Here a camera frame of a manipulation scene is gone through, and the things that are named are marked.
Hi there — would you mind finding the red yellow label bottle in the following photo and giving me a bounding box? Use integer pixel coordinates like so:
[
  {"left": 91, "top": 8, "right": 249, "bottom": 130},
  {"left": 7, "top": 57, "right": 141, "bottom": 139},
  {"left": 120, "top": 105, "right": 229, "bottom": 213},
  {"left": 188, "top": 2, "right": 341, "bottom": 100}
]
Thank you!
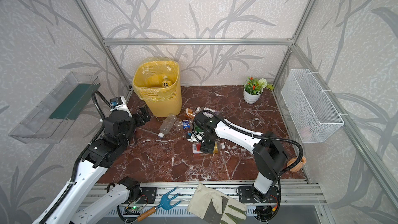
[{"left": 192, "top": 142, "right": 225, "bottom": 155}]

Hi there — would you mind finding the yellow label tea bottle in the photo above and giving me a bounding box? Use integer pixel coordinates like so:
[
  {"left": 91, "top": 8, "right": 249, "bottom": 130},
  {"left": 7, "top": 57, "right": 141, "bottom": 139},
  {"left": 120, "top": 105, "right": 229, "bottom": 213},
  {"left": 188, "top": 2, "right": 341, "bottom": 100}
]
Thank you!
[{"left": 162, "top": 76, "right": 173, "bottom": 88}]

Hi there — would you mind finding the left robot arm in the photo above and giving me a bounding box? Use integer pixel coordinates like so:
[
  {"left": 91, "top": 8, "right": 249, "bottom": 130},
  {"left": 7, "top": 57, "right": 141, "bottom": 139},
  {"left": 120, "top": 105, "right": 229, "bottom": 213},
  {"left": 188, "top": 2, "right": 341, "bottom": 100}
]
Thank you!
[{"left": 34, "top": 90, "right": 151, "bottom": 224}]

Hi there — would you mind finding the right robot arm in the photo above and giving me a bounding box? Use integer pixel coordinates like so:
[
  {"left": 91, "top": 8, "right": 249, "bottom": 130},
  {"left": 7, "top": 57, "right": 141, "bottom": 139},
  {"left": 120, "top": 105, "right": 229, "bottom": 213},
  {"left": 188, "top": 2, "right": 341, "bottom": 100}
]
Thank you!
[{"left": 193, "top": 110, "right": 304, "bottom": 198}]

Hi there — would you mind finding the yellow ribbed waste bin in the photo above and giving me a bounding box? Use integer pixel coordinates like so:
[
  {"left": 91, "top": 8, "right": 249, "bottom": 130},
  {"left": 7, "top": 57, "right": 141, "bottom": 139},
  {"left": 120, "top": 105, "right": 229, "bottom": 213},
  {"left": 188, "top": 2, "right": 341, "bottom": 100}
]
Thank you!
[{"left": 133, "top": 60, "right": 183, "bottom": 118}]

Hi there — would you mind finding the clear yellow bin liner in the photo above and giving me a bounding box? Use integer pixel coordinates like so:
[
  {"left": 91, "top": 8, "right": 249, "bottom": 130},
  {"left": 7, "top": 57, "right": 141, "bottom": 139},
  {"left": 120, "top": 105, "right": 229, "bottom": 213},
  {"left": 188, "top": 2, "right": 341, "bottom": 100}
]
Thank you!
[{"left": 132, "top": 57, "right": 180, "bottom": 102}]

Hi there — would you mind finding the grape juice bottle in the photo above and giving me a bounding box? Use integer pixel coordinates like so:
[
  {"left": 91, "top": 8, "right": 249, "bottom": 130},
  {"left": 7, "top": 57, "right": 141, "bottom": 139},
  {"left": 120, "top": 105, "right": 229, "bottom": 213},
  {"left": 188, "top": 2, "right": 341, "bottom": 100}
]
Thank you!
[{"left": 196, "top": 107, "right": 220, "bottom": 118}]

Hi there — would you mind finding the blue label crushed bottle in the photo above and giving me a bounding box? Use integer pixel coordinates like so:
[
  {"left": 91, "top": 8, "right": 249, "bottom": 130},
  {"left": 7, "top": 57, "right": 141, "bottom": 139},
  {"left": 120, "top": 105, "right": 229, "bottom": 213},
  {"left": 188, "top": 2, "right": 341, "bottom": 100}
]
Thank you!
[{"left": 175, "top": 119, "right": 193, "bottom": 131}]

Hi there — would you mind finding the brown coffee drink bottle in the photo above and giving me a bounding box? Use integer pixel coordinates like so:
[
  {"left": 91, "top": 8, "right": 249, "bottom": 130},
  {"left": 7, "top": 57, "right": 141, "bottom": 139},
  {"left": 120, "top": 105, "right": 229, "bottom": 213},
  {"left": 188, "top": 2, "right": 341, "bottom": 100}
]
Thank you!
[{"left": 184, "top": 108, "right": 198, "bottom": 119}]

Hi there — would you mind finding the clear crushed bottle white cap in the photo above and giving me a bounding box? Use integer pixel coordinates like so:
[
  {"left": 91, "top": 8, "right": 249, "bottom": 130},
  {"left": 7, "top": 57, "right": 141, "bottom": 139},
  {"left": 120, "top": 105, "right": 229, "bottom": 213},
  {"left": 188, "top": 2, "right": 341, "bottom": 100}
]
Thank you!
[{"left": 158, "top": 114, "right": 177, "bottom": 139}]

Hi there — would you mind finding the white pot with flowers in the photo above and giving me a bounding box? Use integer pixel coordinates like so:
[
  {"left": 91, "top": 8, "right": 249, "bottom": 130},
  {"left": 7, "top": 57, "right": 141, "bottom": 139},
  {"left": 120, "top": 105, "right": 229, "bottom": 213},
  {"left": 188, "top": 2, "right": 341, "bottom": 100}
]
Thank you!
[{"left": 244, "top": 77, "right": 274, "bottom": 104}]

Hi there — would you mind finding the blue garden hand fork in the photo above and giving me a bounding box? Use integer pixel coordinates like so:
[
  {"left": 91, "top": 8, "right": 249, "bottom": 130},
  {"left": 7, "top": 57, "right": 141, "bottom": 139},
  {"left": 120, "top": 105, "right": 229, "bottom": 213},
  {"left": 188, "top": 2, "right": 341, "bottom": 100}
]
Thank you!
[{"left": 136, "top": 187, "right": 181, "bottom": 222}]

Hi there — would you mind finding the terracotta clay vase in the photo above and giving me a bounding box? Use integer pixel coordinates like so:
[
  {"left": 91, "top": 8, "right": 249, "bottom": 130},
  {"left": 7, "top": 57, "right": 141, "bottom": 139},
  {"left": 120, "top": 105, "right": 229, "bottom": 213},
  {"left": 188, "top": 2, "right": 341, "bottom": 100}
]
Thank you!
[{"left": 286, "top": 156, "right": 307, "bottom": 173}]

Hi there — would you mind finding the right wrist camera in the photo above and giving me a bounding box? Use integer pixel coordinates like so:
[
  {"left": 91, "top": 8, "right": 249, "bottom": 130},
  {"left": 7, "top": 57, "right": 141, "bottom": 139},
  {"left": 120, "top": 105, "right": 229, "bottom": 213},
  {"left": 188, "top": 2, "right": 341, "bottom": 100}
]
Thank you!
[{"left": 186, "top": 132, "right": 204, "bottom": 143}]

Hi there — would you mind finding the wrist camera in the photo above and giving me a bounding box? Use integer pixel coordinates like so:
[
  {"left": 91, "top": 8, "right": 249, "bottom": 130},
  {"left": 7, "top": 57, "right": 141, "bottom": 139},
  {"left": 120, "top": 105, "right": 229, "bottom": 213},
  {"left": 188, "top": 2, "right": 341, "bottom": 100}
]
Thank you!
[
  {"left": 186, "top": 132, "right": 204, "bottom": 143},
  {"left": 110, "top": 96, "right": 132, "bottom": 117}
]

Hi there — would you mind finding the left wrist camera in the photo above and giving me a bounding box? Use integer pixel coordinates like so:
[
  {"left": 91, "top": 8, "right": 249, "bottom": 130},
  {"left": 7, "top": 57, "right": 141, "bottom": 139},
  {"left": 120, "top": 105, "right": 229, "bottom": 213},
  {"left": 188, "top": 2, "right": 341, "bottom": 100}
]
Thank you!
[{"left": 110, "top": 96, "right": 132, "bottom": 117}]

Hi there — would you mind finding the clear acrylic wall shelf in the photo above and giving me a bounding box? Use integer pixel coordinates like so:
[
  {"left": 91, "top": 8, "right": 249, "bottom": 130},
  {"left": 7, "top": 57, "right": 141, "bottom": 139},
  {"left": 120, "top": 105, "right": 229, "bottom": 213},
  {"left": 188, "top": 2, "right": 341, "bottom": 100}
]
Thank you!
[{"left": 9, "top": 72, "right": 101, "bottom": 144}]

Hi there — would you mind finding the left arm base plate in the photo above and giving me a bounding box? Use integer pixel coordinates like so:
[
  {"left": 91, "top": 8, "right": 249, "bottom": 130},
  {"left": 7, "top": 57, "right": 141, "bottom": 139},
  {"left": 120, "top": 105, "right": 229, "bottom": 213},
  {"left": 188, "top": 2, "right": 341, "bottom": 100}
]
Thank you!
[{"left": 136, "top": 187, "right": 158, "bottom": 205}]

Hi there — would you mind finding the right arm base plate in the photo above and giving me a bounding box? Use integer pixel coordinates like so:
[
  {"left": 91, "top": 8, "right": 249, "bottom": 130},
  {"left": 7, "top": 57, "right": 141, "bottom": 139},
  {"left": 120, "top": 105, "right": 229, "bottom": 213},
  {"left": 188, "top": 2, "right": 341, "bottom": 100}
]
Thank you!
[{"left": 237, "top": 186, "right": 280, "bottom": 204}]

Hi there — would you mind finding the white wire mesh basket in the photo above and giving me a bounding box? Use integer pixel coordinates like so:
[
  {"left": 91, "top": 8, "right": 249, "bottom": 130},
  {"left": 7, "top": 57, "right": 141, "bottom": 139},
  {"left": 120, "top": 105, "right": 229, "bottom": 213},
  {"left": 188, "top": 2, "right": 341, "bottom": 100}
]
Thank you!
[{"left": 281, "top": 68, "right": 344, "bottom": 144}]

